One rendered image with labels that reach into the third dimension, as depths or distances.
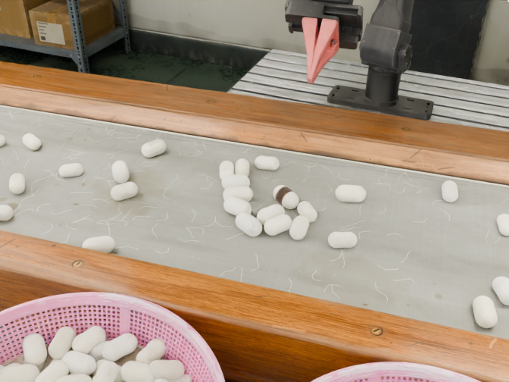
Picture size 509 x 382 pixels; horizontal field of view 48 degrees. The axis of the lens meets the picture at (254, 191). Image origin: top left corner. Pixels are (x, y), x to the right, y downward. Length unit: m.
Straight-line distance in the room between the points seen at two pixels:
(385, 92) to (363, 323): 0.65
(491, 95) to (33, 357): 1.01
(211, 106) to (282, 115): 0.11
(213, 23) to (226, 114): 2.20
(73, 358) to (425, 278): 0.36
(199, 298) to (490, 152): 0.47
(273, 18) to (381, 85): 1.85
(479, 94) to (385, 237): 0.65
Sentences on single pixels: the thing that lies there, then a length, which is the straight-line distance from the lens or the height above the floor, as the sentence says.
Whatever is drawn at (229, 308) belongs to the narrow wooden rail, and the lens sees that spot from 0.54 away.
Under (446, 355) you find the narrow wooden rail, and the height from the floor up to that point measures 0.76.
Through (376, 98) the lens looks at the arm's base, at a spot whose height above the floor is 0.70.
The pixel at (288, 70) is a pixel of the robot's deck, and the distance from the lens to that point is 1.28.
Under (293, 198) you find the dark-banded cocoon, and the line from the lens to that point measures 0.69.
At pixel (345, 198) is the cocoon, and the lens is 0.72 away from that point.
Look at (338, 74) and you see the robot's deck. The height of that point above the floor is 0.67.
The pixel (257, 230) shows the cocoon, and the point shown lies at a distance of 0.65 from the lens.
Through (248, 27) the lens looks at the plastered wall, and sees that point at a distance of 2.98.
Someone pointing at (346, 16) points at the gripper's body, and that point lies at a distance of 0.78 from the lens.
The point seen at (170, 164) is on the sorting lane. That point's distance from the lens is 0.80.
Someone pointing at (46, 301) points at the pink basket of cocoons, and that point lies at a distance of 0.57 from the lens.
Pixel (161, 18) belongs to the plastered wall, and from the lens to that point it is 3.20.
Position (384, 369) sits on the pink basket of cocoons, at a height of 0.77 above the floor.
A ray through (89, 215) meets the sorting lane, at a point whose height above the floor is 0.74.
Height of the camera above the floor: 1.16
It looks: 34 degrees down
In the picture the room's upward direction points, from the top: 1 degrees clockwise
